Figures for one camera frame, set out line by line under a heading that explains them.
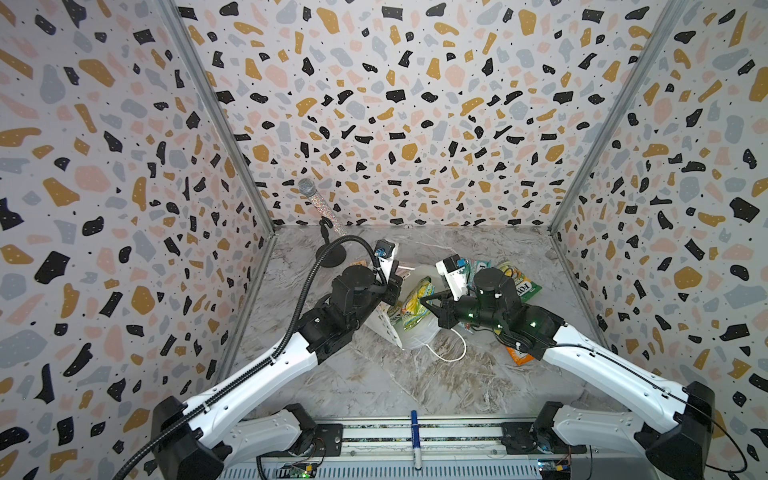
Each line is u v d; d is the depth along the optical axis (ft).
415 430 2.45
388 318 2.33
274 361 1.47
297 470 2.30
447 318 1.98
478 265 3.50
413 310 2.34
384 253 1.88
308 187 2.86
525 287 3.37
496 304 1.71
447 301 1.95
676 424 1.29
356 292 1.63
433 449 2.40
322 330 1.64
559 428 2.02
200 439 1.25
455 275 2.03
